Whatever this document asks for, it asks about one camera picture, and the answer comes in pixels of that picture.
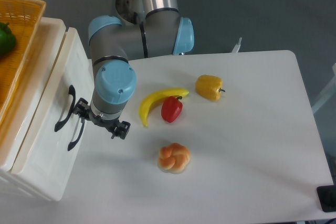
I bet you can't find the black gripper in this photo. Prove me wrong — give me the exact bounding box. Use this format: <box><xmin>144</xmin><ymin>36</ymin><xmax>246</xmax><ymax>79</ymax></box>
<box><xmin>72</xmin><ymin>98</ymin><xmax>131</xmax><ymax>140</ymax></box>

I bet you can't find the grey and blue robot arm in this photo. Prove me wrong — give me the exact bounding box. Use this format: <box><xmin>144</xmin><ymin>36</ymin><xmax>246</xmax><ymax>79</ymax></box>
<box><xmin>75</xmin><ymin>0</ymin><xmax>194</xmax><ymax>138</ymax></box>

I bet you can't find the white drawer cabinet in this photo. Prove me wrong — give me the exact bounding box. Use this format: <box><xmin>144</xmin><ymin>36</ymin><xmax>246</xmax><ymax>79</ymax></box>
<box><xmin>0</xmin><ymin>17</ymin><xmax>67</xmax><ymax>202</ymax></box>

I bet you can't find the red bell pepper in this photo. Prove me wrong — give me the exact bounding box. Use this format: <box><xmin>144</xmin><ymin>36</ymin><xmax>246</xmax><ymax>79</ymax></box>
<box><xmin>161</xmin><ymin>96</ymin><xmax>183</xmax><ymax>123</ymax></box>

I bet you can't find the yellow banana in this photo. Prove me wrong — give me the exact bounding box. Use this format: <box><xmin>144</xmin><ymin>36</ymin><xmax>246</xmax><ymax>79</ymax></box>
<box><xmin>139</xmin><ymin>88</ymin><xmax>189</xmax><ymax>127</ymax></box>

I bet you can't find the knotted bread roll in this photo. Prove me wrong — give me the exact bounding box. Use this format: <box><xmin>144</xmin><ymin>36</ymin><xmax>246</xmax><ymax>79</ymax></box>
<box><xmin>157</xmin><ymin>143</ymin><xmax>191</xmax><ymax>174</ymax></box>

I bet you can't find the yellow bell pepper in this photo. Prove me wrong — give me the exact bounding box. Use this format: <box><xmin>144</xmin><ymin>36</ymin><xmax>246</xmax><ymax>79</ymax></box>
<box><xmin>195</xmin><ymin>74</ymin><xmax>225</xmax><ymax>101</ymax></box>

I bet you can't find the green bell pepper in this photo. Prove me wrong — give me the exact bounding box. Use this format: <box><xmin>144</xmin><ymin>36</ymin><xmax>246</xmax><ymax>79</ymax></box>
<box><xmin>0</xmin><ymin>22</ymin><xmax>17</xmax><ymax>56</ymax></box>

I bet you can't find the orange woven basket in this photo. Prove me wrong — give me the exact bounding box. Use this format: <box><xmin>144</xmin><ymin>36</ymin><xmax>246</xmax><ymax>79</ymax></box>
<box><xmin>1</xmin><ymin>0</ymin><xmax>46</xmax><ymax>122</ymax></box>

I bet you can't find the black device at table edge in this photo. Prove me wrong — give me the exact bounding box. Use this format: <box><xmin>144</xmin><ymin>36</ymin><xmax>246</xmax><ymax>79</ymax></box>
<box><xmin>317</xmin><ymin>185</ymin><xmax>335</xmax><ymax>212</ymax></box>

